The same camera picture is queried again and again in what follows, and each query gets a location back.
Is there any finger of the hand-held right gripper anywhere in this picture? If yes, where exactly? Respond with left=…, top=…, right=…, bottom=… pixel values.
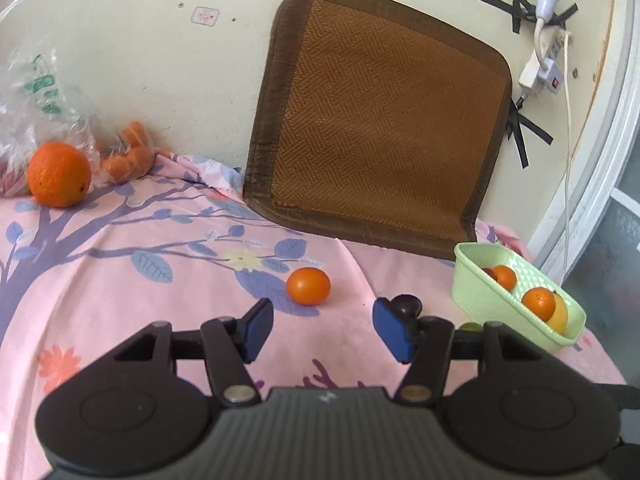
left=593, top=381, right=633, bottom=409

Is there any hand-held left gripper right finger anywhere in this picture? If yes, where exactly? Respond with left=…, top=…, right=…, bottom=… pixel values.
left=372, top=297, right=543, bottom=405

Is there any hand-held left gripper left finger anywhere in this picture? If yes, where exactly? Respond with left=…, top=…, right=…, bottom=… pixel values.
left=113, top=298, right=276, bottom=407

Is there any small tangerine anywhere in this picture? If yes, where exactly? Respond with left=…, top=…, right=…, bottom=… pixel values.
left=286, top=267, right=332, bottom=306

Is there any light green plastic basket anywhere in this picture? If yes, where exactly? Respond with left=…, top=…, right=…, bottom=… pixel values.
left=452, top=242, right=587, bottom=354

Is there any dark purple plum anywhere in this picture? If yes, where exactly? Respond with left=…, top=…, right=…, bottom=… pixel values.
left=391, top=294, right=422, bottom=320

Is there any large yellow citrus fruit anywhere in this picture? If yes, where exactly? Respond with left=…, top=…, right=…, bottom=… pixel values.
left=547, top=292, right=570, bottom=336

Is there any pink floral bedsheet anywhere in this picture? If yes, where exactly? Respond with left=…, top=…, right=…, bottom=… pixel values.
left=0, top=150, right=628, bottom=461

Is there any dark window glass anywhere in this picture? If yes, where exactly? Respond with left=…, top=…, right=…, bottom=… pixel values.
left=565, top=187, right=640, bottom=386

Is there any bagged tangerine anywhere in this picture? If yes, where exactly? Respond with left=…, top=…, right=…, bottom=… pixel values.
left=102, top=156, right=132, bottom=184
left=122, top=121, right=147, bottom=149
left=127, top=146, right=156, bottom=174

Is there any brown woven seat mat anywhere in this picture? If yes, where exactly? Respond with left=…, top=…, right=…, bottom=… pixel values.
left=242, top=0, right=514, bottom=261

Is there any large orange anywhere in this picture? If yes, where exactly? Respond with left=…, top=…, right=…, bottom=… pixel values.
left=26, top=141, right=93, bottom=208

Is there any clear plastic bag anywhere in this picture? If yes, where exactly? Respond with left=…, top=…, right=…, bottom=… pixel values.
left=0, top=40, right=157, bottom=197

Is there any thin white cable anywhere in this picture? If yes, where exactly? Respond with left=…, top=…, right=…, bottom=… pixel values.
left=559, top=32, right=576, bottom=283

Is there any white adapter with red switch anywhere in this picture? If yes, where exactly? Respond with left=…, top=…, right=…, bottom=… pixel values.
left=518, top=57, right=562, bottom=96

